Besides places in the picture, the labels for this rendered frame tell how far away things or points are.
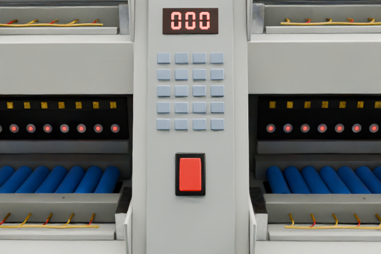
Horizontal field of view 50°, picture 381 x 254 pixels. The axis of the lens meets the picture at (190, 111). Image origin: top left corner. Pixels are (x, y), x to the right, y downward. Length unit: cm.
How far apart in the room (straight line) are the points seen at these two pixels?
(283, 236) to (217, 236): 8
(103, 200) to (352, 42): 27
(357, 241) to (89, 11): 33
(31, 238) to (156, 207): 13
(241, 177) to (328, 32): 16
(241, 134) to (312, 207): 12
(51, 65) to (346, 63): 25
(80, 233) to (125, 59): 16
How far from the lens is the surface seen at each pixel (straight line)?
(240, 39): 35
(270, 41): 35
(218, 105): 33
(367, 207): 43
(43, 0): 57
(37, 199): 43
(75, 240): 40
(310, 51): 36
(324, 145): 52
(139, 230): 34
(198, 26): 34
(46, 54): 37
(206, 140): 33
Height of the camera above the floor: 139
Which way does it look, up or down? 5 degrees up
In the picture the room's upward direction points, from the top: straight up
